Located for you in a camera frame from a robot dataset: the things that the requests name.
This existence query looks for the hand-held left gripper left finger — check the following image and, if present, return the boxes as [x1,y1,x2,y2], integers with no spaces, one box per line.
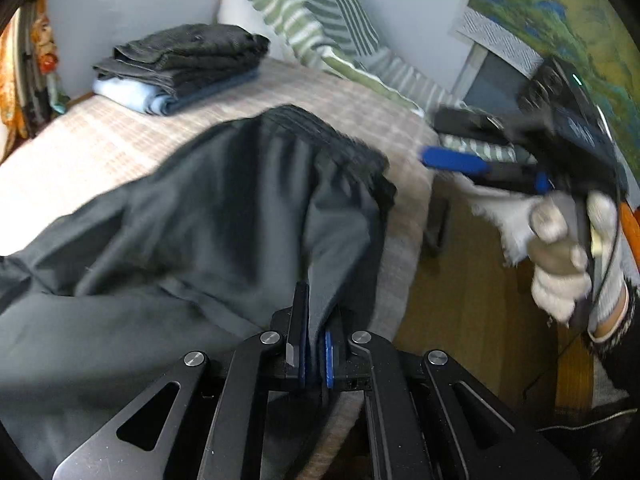
[52,281,311,480]

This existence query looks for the folded light blue jeans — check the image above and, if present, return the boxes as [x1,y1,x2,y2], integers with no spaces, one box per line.
[92,77,183,117]

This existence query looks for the black pants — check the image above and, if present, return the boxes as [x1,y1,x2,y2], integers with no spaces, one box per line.
[0,104,398,480]

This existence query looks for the small doll figure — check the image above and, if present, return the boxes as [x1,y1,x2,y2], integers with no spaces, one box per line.
[32,20,58,78]

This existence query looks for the wooden bed frame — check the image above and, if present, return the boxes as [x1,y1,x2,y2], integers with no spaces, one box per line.
[64,91,97,110]

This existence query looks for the person's right forearm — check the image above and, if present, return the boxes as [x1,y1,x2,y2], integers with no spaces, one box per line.
[587,280,640,396]

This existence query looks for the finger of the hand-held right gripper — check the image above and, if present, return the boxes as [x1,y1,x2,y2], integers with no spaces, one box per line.
[432,107,522,150]
[420,145,552,196]

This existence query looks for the person's right hand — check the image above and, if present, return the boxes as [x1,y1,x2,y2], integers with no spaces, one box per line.
[527,192,630,335]

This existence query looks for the folded dark blue jeans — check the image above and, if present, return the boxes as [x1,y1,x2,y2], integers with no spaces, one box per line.
[165,67,262,113]

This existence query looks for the folded grey tweed pants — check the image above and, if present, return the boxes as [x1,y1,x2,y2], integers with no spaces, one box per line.
[92,24,271,98]

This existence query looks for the orange patterned cloth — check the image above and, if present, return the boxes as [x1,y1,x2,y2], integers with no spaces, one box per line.
[0,0,58,143]

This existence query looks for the person's black jacket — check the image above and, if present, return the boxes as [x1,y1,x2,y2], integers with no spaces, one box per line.
[537,385,640,463]

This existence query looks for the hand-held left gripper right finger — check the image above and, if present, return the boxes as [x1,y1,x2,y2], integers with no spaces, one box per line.
[324,305,581,480]

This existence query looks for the landscape wall poster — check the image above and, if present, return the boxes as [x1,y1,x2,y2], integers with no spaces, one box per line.
[470,0,640,166]

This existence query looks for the black metal leg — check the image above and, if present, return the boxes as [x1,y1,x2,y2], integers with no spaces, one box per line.
[424,199,452,258]

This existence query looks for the beige checked bed mattress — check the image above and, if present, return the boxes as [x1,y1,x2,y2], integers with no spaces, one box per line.
[0,55,441,480]

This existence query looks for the green striped pillow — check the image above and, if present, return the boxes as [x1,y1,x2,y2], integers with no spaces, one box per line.
[217,0,556,267]

